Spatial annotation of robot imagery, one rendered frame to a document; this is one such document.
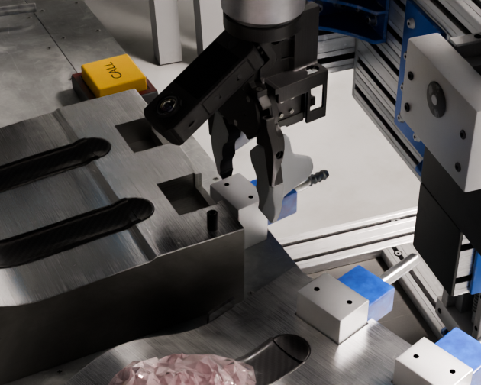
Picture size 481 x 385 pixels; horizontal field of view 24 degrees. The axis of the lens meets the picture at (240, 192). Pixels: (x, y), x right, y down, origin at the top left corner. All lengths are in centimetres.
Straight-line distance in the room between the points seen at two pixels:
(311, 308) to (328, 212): 150
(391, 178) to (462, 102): 155
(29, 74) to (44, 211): 39
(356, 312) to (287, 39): 26
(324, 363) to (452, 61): 31
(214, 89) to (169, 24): 192
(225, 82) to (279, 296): 19
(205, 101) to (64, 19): 56
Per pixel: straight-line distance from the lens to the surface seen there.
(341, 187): 251
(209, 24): 287
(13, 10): 148
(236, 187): 110
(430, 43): 107
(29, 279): 97
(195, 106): 98
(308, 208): 244
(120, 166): 107
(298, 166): 107
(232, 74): 99
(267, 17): 96
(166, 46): 292
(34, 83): 138
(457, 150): 102
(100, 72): 132
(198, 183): 107
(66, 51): 144
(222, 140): 109
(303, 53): 103
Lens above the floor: 153
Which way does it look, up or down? 38 degrees down
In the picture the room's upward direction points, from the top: straight up
